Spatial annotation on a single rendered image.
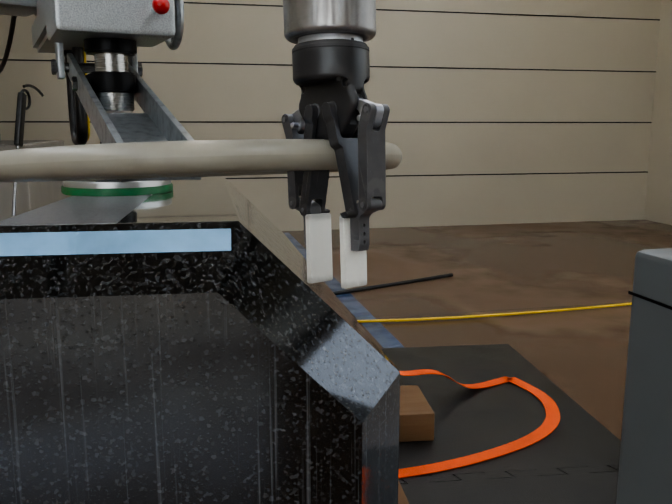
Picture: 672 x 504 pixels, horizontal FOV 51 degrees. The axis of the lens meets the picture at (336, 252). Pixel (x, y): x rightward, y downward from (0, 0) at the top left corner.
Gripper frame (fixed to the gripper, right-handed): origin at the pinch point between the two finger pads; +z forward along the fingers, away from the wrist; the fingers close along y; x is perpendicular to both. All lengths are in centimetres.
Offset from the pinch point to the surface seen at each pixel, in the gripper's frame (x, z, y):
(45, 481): 16, 32, 41
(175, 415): 2.2, 24.0, 31.0
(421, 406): -112, 64, 88
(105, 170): 19.9, -8.6, 7.9
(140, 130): -12, -17, 66
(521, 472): -114, 76, 54
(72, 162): 21.9, -9.4, 10.2
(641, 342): -43.3, 15.3, -11.1
